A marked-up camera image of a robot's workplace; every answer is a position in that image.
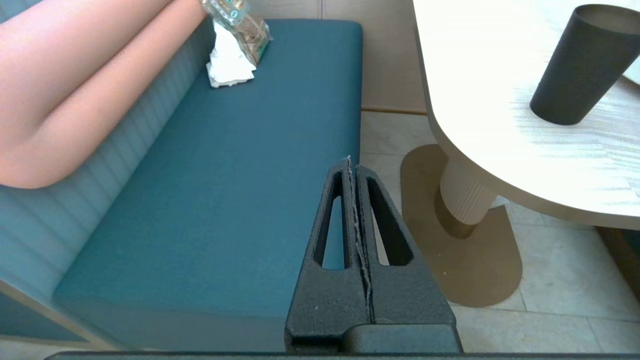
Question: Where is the dark grey tall cup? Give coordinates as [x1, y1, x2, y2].
[529, 4, 640, 126]

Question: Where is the pink bolster cushion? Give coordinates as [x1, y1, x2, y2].
[0, 0, 208, 190]

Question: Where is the beige table pedestal base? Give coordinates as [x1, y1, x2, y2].
[400, 144, 523, 308]

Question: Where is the crumpled white tissue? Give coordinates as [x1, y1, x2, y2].
[206, 20, 257, 89]

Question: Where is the large tea beverage dispenser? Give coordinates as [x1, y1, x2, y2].
[621, 60, 640, 87]

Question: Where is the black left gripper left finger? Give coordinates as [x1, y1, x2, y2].
[284, 156, 374, 353]

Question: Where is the printed plastic tissue packet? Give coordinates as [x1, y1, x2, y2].
[200, 0, 273, 66]

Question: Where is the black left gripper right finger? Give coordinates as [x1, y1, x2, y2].
[356, 164, 458, 331]

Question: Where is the teal upholstered bench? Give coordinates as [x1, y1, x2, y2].
[0, 0, 363, 351]
[594, 226, 640, 303]

